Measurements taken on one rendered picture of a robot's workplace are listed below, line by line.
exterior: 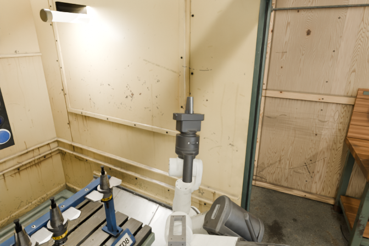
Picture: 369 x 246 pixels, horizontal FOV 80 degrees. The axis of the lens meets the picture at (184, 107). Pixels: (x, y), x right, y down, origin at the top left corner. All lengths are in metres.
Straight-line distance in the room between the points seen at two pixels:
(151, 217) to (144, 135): 0.50
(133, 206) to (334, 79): 2.19
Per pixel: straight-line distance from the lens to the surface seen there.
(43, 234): 0.98
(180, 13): 1.05
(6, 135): 0.68
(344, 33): 2.65
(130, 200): 1.60
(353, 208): 2.91
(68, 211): 1.03
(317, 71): 2.65
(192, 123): 0.79
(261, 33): 0.94
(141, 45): 1.18
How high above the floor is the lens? 1.85
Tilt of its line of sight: 18 degrees down
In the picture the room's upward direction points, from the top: straight up
